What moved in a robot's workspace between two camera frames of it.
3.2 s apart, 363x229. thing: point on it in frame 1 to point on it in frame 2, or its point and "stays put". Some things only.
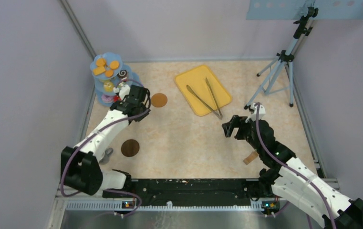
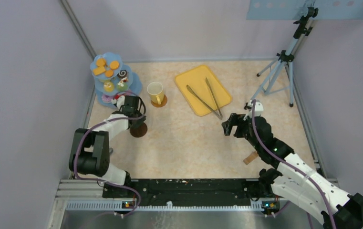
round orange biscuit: x=101 y=62 stays put
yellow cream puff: x=108 y=86 stays put
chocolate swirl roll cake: x=122 y=74 stays put
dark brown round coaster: x=130 y=148 to x=139 y=131
